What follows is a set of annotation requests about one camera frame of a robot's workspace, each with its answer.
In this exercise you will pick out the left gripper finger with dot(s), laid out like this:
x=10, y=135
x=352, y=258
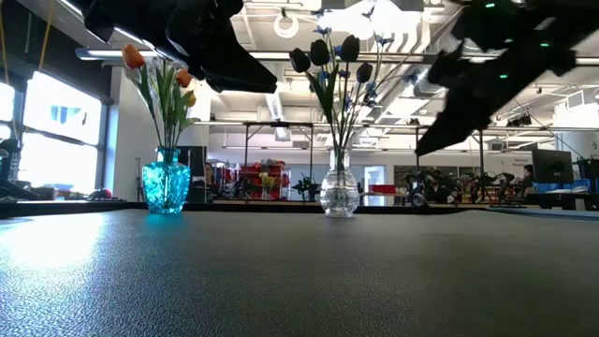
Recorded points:
x=220, y=47

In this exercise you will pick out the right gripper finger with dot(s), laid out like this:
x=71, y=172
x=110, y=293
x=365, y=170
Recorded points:
x=449, y=65
x=468, y=112

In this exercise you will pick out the yellow artificial tulip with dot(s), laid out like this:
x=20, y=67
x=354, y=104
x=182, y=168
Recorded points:
x=191, y=99

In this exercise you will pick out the blue artificial flower spray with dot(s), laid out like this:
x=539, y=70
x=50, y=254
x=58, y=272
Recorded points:
x=370, y=90

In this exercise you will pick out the clear glass vase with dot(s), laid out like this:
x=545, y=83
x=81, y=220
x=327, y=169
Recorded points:
x=339, y=196

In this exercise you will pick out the small black robot arm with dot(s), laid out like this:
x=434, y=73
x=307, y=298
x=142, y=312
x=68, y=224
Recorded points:
x=306, y=187

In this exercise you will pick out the blue glass vase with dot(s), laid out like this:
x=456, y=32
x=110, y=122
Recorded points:
x=166, y=187

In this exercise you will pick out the long ceiling light bar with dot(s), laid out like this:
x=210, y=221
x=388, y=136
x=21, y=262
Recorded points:
x=281, y=56

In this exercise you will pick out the person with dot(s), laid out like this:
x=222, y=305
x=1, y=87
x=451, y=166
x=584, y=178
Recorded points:
x=528, y=174

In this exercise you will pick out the black computer monitor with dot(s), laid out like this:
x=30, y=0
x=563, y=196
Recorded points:
x=552, y=166

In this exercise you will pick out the black textured table mat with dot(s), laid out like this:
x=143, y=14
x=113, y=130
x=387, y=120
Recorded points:
x=281, y=281

